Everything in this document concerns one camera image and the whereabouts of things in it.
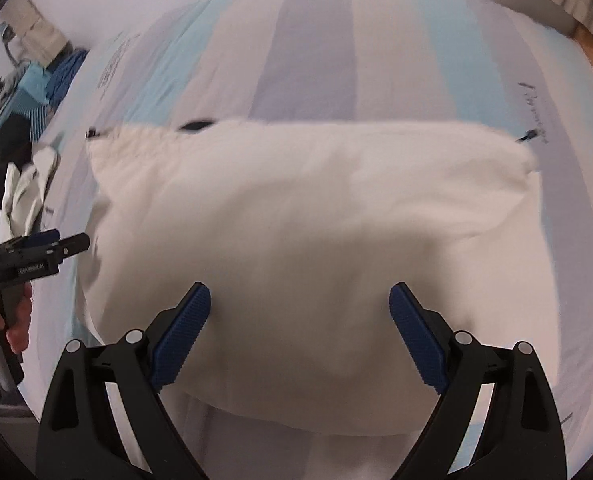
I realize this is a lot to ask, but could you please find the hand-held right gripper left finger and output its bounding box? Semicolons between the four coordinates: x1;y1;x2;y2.
35;281;212;480

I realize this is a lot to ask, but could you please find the light blue striped garment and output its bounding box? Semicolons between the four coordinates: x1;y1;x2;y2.
0;62;52;141

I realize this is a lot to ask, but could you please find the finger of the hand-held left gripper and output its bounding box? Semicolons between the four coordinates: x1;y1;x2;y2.
6;229;61;253
51;233;91;259

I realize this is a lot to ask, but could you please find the striped printed bed sheet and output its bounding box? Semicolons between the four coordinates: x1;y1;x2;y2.
16;0;593;480

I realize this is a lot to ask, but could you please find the white and black jacket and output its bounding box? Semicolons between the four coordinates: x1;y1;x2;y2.
0;110;60;241

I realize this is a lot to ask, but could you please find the person's left hand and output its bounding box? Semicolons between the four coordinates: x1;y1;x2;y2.
0;282;33;376

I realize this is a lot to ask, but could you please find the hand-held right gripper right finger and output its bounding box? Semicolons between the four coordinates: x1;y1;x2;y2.
389;282;567;480

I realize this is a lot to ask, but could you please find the cream and black jacket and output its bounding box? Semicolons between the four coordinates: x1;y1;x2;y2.
79;117;542;436

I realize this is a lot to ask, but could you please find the blue cloth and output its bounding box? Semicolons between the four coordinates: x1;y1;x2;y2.
46;49;88;106

